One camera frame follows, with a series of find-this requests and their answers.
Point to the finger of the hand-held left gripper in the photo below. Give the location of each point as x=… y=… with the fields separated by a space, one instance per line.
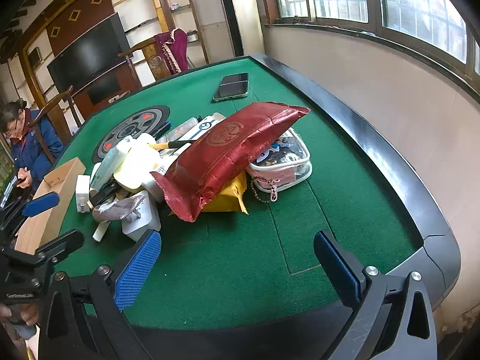
x=62 y=243
x=41 y=203

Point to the cardboard box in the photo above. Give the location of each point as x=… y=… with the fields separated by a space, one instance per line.
x=56 y=180

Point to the floor-standing air conditioner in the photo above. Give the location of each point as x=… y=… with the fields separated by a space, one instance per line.
x=228 y=15

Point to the large white plastic bottle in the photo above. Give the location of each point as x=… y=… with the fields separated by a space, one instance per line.
x=146 y=139

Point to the white slim box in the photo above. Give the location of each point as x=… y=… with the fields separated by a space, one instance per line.
x=100 y=231

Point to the round table centre panel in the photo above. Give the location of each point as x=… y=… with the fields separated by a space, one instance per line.
x=127 y=127

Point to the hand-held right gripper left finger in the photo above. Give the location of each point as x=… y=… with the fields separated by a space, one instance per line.
x=138 y=270

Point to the cream plastic box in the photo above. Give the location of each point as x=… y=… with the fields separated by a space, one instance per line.
x=137 y=165

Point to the red box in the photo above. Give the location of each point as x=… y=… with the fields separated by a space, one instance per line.
x=225 y=150

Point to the white charger with ports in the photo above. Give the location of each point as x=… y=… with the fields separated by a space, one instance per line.
x=144 y=221

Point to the white power adapter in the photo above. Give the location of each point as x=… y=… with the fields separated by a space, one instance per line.
x=82 y=193

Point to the teal tissue pack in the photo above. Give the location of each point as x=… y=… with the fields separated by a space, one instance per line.
x=108 y=165

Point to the long black case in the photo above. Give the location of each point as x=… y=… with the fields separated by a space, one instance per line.
x=103 y=195

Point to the black television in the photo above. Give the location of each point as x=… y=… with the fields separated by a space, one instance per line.
x=86 y=52

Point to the person's left hand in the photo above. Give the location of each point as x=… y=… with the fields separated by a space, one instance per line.
x=18 y=313

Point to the clear pouch with pink trim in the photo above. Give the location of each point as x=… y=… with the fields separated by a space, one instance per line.
x=285 y=168

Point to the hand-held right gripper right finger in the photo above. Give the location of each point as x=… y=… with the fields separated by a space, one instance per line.
x=335 y=270

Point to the wooden television cabinet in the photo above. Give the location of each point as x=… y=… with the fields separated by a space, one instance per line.
x=129 y=78

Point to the yellow tool with black grip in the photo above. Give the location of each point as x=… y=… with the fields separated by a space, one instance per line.
x=165 y=145

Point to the blue white packet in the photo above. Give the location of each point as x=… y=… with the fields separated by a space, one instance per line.
x=208 y=123

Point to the wooden chair with round carving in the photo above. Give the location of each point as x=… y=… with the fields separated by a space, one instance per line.
x=157 y=63

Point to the yellow foil packet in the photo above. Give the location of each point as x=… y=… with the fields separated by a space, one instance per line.
x=228 y=198

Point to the purple fringed cloth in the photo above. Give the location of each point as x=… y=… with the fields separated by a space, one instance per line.
x=176 y=50

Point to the smartphone with clear case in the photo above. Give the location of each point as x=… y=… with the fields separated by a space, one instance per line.
x=230 y=92

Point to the silver foil packet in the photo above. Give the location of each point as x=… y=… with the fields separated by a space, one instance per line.
x=112 y=210

